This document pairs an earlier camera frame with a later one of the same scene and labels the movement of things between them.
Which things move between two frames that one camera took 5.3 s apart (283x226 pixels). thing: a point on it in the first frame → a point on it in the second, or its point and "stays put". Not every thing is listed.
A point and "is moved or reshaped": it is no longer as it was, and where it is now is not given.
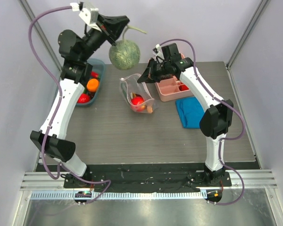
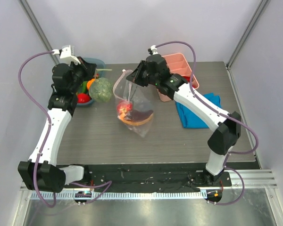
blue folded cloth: [190, 112] stays put
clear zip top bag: [136, 95] is moved or reshaped
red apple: [137, 100] → [123, 107]
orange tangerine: [92, 84] stays put
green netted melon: [125, 55] → [100, 89]
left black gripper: [113, 27] → [88, 68]
